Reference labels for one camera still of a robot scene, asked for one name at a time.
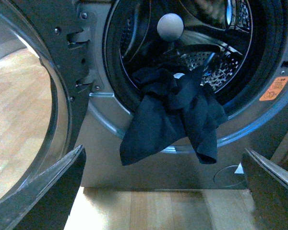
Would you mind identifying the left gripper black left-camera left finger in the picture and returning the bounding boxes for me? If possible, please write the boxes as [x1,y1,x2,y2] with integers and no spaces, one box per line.
[0,145,86,230]

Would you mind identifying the dark navy cloth garment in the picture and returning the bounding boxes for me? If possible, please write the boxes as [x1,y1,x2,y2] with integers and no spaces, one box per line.
[120,63,228,166]

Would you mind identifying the orange warning sticker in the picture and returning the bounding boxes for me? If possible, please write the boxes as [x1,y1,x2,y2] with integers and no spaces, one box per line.
[259,76,288,101]

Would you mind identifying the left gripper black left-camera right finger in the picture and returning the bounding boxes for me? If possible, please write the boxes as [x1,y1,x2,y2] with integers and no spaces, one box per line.
[241,148,288,230]

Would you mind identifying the washing machine glass door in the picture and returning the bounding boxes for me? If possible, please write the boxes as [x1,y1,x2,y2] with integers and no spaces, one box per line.
[0,0,90,202]

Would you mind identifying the grey round ball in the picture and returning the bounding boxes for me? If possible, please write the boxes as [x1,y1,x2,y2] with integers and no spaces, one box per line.
[157,13,184,42]

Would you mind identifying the white tape piece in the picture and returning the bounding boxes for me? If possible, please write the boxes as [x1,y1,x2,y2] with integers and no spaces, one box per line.
[234,162,244,174]

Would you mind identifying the grey front-load washing machine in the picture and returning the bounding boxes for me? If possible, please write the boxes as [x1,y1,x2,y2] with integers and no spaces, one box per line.
[77,0,288,190]

